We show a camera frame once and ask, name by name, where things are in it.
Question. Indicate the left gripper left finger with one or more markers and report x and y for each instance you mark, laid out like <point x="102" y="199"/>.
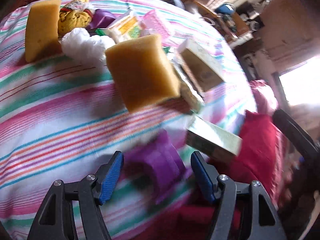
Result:
<point x="55" y="217"/>

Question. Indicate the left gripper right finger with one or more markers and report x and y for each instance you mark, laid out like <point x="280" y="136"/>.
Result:
<point x="259" y="219"/>

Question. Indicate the small green white box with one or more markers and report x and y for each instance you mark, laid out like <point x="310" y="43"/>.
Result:
<point x="212" y="140"/>

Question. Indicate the sesame cracker packet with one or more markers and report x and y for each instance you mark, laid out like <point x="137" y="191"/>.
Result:
<point x="188" y="90"/>

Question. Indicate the beige medicine box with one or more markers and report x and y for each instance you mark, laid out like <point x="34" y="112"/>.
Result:
<point x="204" y="67"/>

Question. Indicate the yellow sponge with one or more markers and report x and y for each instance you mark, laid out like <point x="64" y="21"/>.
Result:
<point x="142" y="72"/>
<point x="41" y="35"/>

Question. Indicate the white plastic bag bundle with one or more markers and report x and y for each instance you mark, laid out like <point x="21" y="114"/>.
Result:
<point x="72" y="42"/>

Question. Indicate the yellow green snack packet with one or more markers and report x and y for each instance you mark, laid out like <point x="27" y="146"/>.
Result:
<point x="126" y="27"/>

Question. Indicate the yellow patterned cloth ball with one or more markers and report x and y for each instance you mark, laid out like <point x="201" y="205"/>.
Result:
<point x="75" y="14"/>

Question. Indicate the purple plastic bag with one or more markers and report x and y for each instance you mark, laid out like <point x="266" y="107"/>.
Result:
<point x="101" y="19"/>

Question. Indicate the pink hair roller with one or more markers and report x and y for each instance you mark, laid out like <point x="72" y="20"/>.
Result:
<point x="153" y="22"/>

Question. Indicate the red pillow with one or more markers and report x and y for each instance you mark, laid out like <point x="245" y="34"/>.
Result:
<point x="260" y="158"/>

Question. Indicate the striped bed sheet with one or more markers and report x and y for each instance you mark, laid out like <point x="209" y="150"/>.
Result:
<point x="62" y="120"/>

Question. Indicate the wooden desk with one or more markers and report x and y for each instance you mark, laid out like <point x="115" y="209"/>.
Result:
<point x="242" y="35"/>

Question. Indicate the blue jug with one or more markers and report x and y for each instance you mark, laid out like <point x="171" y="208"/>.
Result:
<point x="226" y="8"/>

